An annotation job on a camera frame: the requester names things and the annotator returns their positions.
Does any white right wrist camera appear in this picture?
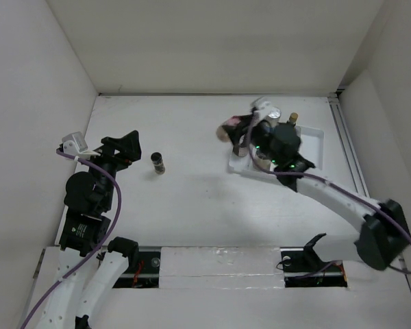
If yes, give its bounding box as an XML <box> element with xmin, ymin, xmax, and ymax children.
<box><xmin>250</xmin><ymin>97</ymin><xmax>274</xmax><ymax>121</ymax></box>

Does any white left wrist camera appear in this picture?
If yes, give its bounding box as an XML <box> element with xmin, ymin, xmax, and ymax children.
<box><xmin>57</xmin><ymin>132</ymin><xmax>100</xmax><ymax>160</ymax></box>

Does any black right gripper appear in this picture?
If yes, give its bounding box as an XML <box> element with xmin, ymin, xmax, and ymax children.
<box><xmin>224</xmin><ymin>113</ymin><xmax>284</xmax><ymax>166</ymax></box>

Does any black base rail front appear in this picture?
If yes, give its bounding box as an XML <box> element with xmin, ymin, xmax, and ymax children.
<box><xmin>114</xmin><ymin>247</ymin><xmax>348</xmax><ymax>290</ymax></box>

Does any black lid white powder jar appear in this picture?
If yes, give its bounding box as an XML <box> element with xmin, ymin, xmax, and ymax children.
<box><xmin>255</xmin><ymin>150</ymin><xmax>271</xmax><ymax>167</ymax></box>

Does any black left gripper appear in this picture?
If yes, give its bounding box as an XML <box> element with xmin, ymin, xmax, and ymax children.
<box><xmin>82</xmin><ymin>129</ymin><xmax>141</xmax><ymax>209</ymax></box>

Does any aluminium rail right edge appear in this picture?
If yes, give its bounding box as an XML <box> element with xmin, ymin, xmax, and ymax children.
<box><xmin>327</xmin><ymin>93</ymin><xmax>370</xmax><ymax>197</ymax></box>

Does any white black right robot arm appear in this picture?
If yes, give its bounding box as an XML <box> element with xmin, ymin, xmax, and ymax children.
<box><xmin>216</xmin><ymin>113</ymin><xmax>411</xmax><ymax>271</ymax></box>

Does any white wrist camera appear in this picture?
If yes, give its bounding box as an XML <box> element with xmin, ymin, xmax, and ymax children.
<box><xmin>250</xmin><ymin>97</ymin><xmax>274</xmax><ymax>121</ymax></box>
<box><xmin>57</xmin><ymin>132</ymin><xmax>100</xmax><ymax>160</ymax></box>

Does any white divided organizer tray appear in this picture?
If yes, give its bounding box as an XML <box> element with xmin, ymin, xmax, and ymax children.
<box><xmin>227</xmin><ymin>125</ymin><xmax>324</xmax><ymax>184</ymax></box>

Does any black pepper grinder bottle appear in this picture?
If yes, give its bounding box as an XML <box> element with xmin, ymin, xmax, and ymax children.
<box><xmin>151</xmin><ymin>152</ymin><xmax>165</xmax><ymax>175</ymax></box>

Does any blue label silver lid jar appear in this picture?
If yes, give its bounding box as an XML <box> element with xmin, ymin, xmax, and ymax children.
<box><xmin>264</xmin><ymin>107</ymin><xmax>282</xmax><ymax>128</ymax></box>

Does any yellow label bottle cork cap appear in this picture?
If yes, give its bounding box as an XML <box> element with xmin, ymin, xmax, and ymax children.
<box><xmin>287</xmin><ymin>112</ymin><xmax>299</xmax><ymax>127</ymax></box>

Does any pink lid spice jar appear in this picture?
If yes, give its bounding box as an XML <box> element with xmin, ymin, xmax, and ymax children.
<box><xmin>216</xmin><ymin>116</ymin><xmax>241</xmax><ymax>143</ymax></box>

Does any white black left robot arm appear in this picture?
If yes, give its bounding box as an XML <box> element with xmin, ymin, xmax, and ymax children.
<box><xmin>22</xmin><ymin>130</ymin><xmax>142</xmax><ymax>328</ymax></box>

